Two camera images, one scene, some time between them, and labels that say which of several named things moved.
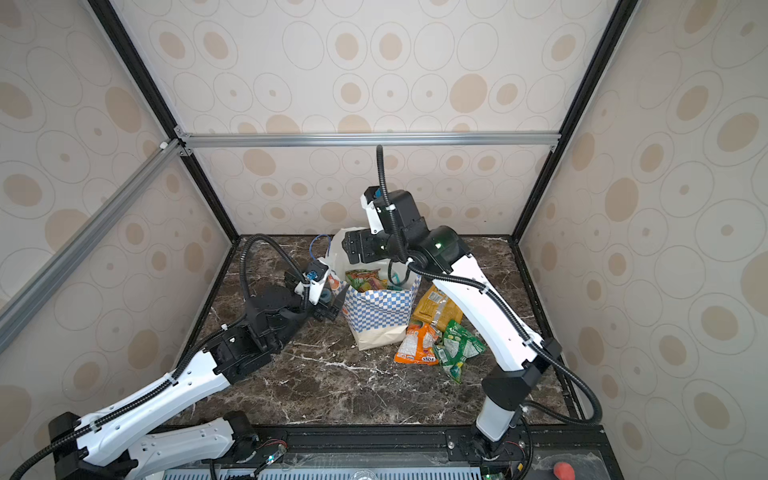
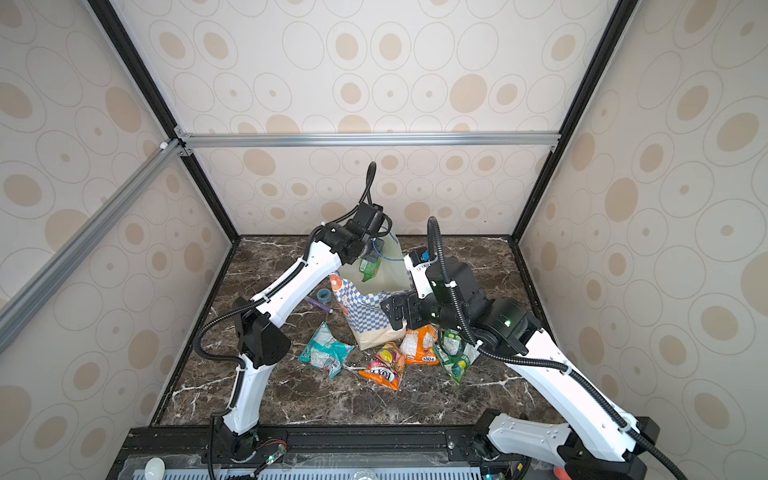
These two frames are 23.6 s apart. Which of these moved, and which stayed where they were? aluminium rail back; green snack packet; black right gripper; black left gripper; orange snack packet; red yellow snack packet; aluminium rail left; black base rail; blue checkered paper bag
Moved: red yellow snack packet; black left gripper; black right gripper
Stayed: black base rail; orange snack packet; blue checkered paper bag; aluminium rail left; aluminium rail back; green snack packet
